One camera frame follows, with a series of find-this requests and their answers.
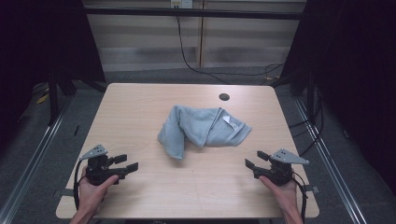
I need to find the metal floor rail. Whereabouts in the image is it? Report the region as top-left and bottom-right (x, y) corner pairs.
(293, 97), (369, 224)
(0, 96), (75, 224)

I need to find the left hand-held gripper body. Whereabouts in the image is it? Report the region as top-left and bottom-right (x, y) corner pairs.
(78, 144), (128, 187)

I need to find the black curtain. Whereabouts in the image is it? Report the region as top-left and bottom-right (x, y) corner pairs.
(0, 0), (106, 153)
(279, 0), (396, 195)

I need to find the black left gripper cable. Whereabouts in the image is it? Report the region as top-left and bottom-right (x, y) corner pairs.
(73, 160), (88, 211)

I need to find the person's right hand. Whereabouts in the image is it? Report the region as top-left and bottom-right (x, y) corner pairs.
(258, 175), (302, 217)

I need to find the yellow item on floor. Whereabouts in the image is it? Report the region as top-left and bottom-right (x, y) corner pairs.
(35, 92), (50, 105)

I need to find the person's left hand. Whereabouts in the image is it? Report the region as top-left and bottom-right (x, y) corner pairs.
(76, 165), (120, 217)

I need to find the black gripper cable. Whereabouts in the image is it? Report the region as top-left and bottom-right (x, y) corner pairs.
(73, 160), (88, 211)
(291, 172), (309, 224)

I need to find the black metal stand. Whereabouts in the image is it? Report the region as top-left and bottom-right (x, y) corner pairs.
(46, 69), (107, 126)

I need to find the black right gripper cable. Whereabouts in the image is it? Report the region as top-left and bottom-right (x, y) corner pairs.
(291, 172), (309, 224)

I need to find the black horizontal bar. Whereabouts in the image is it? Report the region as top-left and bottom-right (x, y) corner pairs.
(83, 7), (305, 21)

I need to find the white wall outlet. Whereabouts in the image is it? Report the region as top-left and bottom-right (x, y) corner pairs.
(170, 0), (194, 9)

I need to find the long black floor cable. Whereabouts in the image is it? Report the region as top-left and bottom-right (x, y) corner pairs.
(176, 15), (286, 86)

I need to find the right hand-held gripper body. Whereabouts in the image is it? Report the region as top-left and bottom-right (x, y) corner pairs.
(252, 148), (310, 188)

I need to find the light blue towel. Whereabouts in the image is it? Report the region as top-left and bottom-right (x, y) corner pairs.
(157, 105), (253, 161)

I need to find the bundle of black cables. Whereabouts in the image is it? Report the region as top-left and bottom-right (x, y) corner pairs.
(288, 90), (325, 157)

